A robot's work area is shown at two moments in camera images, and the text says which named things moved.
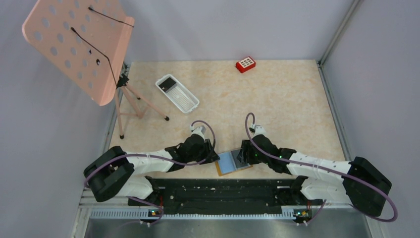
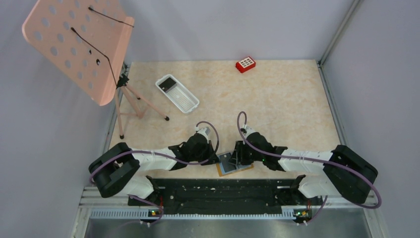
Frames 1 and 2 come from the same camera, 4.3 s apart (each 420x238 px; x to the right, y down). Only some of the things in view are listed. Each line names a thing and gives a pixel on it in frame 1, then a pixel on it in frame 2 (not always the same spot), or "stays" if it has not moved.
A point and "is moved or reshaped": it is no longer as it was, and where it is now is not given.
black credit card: [235, 154] is moved or reshaped
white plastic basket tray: [181, 96] stays
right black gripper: [244, 156] stays
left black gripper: [208, 148] stays
